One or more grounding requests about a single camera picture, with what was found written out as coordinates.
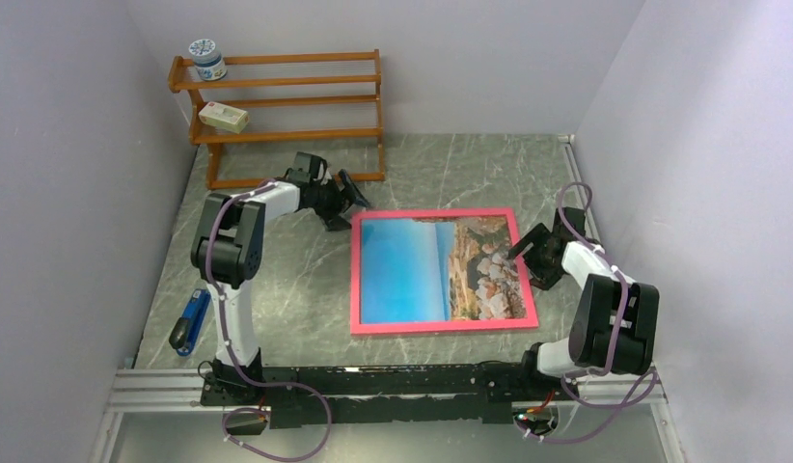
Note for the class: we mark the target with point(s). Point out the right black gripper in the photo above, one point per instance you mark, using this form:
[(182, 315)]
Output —
[(549, 276)]

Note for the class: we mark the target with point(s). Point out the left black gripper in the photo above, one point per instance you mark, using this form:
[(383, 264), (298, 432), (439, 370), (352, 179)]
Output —
[(339, 223)]

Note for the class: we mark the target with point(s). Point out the blue seascape photo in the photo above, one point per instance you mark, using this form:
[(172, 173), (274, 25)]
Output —
[(435, 268)]

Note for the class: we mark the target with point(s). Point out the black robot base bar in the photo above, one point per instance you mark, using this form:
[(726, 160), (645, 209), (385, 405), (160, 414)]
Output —
[(490, 392)]

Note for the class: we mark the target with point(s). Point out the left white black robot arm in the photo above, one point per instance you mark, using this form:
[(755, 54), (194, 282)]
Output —
[(228, 245)]

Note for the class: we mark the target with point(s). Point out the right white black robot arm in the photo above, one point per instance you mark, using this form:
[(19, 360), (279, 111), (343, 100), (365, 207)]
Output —
[(614, 326)]

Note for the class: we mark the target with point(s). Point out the wooden three-tier shelf rack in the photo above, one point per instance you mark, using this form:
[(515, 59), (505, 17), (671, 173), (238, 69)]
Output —
[(289, 98)]

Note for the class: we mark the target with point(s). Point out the small white carton box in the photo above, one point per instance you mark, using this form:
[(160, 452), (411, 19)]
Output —
[(224, 117)]

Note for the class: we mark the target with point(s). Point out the white blue-lidded jar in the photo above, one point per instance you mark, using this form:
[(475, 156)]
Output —
[(207, 60)]

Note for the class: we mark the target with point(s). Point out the blue black stapler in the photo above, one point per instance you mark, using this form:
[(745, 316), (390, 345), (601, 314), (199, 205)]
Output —
[(184, 335)]

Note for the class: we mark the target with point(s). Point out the aluminium rail frame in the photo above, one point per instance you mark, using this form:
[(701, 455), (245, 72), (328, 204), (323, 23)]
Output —
[(301, 307)]

